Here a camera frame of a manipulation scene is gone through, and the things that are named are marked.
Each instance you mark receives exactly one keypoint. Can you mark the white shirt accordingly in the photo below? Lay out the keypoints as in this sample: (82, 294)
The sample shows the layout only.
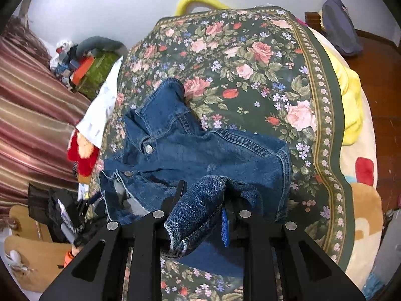
(100, 113)

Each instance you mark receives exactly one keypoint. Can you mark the cream cartoon blanket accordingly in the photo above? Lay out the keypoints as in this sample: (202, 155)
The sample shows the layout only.
(360, 210)

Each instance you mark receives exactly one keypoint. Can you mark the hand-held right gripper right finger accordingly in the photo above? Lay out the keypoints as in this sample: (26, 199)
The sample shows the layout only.
(225, 229)

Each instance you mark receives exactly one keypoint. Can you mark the pile of clutter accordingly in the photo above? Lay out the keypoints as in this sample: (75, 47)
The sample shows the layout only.
(62, 59)

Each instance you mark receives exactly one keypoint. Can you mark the orange box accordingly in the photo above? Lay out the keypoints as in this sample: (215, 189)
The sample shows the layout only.
(83, 69)

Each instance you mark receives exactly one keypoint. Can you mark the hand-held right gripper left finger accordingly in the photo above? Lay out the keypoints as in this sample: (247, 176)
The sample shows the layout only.
(144, 257)

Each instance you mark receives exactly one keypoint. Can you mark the green floral blanket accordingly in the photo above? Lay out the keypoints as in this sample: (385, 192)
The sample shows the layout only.
(250, 69)

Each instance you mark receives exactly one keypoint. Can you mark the grey panel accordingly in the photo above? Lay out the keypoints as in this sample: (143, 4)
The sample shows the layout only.
(387, 250)

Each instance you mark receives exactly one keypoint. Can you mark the grey-blue bag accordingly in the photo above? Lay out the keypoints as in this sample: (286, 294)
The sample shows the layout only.
(341, 28)

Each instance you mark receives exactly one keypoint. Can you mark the yellow fleece blanket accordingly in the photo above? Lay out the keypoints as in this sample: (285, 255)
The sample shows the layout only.
(349, 100)

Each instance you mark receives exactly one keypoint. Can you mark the red plush toy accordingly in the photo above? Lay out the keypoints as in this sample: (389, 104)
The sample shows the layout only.
(83, 155)

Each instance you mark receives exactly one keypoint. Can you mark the blue fuzzy cloth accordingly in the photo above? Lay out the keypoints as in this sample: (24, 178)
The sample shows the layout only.
(374, 283)

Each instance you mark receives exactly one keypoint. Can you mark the black bag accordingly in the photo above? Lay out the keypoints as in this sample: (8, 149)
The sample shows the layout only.
(47, 210)

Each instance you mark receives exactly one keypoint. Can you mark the wooden bedpost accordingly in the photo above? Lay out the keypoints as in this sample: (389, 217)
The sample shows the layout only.
(313, 21)

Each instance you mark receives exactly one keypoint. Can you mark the blue denim jacket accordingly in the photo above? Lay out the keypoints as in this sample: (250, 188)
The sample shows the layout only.
(194, 150)

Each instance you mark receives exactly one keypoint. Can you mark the green floral covered cabinet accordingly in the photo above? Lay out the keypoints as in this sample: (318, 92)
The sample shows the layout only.
(97, 72)

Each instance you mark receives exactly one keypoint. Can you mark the grey neck pillow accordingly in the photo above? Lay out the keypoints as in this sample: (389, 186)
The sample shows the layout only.
(100, 44)

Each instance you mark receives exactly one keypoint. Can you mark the striped red curtain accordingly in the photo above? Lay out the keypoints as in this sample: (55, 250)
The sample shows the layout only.
(28, 116)

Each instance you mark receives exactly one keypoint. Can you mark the yellow curved tube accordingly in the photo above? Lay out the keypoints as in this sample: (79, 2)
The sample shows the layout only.
(194, 1)

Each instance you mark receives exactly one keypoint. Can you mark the light wooden chair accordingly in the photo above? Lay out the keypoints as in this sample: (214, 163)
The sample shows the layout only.
(34, 257)

